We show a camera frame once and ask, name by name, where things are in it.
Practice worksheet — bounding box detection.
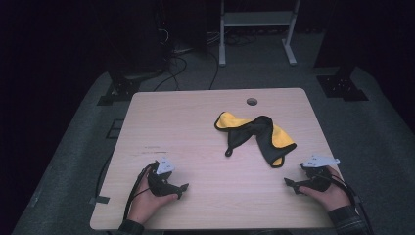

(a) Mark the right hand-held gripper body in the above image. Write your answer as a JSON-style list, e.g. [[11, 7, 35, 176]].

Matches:
[[296, 154, 341, 194]]

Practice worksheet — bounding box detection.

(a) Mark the hand-held gripper cable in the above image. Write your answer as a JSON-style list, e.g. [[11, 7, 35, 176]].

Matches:
[[314, 171, 375, 235], [122, 162, 157, 221]]

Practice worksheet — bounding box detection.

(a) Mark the dark floor plate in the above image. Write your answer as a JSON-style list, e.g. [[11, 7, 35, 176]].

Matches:
[[106, 118, 125, 140]]

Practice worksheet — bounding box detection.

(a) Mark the person's right hand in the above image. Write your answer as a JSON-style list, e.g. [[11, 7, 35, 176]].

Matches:
[[298, 165, 352, 213]]

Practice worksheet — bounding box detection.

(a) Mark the black stand with floor base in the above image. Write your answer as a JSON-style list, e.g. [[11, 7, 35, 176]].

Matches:
[[313, 0, 370, 102], [96, 48, 165, 107]]

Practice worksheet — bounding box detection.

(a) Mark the right hand-held gripper cable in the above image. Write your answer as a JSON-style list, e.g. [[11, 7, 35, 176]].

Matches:
[[314, 171, 375, 235]]

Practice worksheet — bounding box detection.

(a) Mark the person's left hand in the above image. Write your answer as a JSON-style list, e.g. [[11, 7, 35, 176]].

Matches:
[[126, 165, 179, 226]]

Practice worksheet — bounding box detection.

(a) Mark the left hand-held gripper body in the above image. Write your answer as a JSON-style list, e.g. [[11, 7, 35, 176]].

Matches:
[[147, 158, 180, 198]]

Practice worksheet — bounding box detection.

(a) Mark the bundle of floor cables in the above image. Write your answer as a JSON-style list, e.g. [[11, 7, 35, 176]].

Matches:
[[207, 29, 259, 47]]

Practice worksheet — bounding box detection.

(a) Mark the black floor cable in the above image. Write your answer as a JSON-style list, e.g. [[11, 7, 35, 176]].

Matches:
[[208, 48, 220, 91], [153, 55, 189, 92]]

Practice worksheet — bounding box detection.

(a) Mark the left hand-held gripper cable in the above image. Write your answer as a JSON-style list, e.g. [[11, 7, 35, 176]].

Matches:
[[122, 162, 157, 221]]

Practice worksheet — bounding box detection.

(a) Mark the yellow and black cloth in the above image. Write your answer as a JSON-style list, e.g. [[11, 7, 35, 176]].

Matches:
[[213, 111, 298, 169]]

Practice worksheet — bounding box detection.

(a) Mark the black cable beside table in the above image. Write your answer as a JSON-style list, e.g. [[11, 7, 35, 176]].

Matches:
[[94, 155, 114, 201]]

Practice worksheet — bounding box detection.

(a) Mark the white metal stand frame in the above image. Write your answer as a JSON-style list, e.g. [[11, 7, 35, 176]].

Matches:
[[218, 0, 301, 68]]

